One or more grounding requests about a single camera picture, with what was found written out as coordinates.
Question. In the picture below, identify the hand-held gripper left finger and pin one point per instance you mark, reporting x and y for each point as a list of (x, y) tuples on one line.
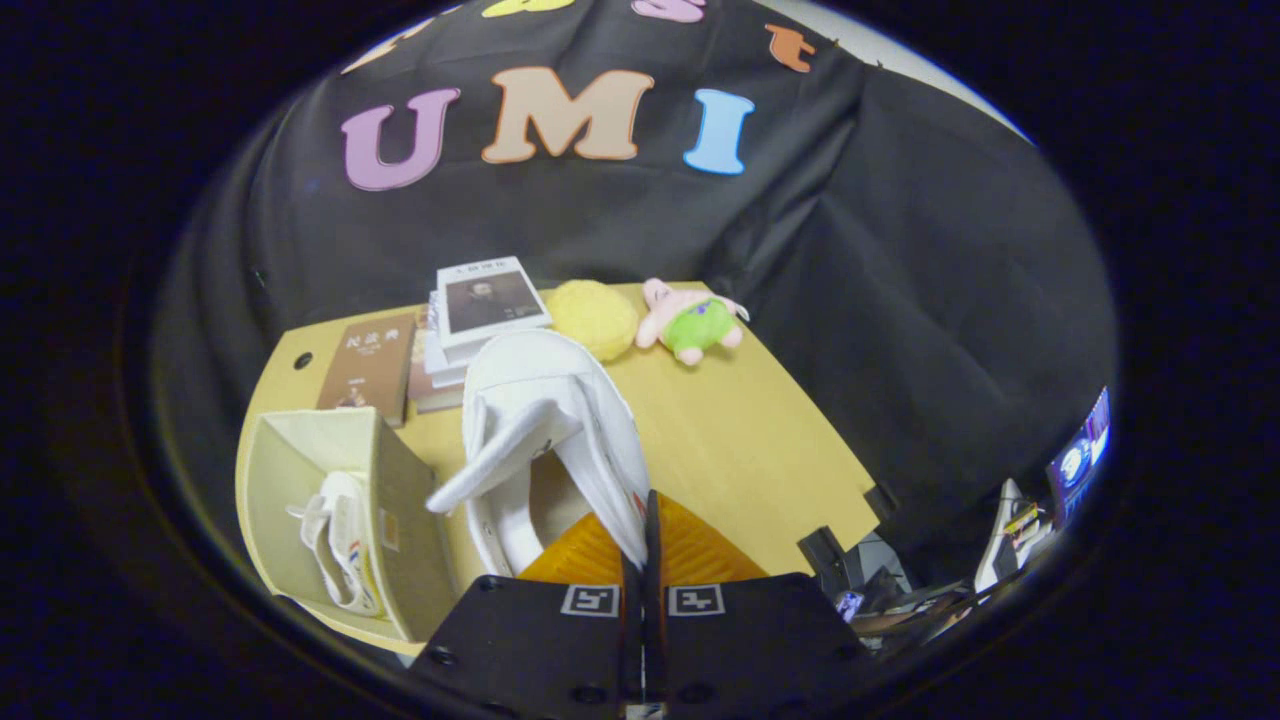
[(530, 640)]

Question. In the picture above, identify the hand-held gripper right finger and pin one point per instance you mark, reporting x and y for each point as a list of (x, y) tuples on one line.
[(760, 630)]

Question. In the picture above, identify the grey fabric storage box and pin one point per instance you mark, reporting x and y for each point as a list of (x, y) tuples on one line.
[(410, 540)]

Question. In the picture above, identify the white canvas shoe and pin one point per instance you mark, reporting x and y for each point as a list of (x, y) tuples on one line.
[(540, 370), (340, 545)]

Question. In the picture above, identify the black table clamp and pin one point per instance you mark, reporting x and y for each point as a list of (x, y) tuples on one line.
[(826, 556), (881, 498)]

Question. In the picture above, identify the white device on stand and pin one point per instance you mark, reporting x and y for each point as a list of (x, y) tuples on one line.
[(1003, 535)]

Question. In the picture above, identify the plain white book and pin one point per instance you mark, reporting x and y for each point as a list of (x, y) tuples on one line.
[(445, 362)]

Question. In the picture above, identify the pink and green plush toy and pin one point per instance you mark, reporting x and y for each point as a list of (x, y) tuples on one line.
[(695, 322)]

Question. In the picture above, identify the brown book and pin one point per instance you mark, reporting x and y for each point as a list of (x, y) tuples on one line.
[(367, 368)]

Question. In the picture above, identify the yellow round plush toy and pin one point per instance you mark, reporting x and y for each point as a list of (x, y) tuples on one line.
[(595, 318)]

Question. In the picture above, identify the white book with portrait cover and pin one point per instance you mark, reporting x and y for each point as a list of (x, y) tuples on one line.
[(492, 300)]

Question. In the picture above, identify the black backdrop cloth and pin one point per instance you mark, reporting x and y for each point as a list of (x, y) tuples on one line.
[(900, 300)]

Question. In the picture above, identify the lit laptop screen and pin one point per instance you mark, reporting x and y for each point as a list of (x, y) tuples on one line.
[(1082, 455)]

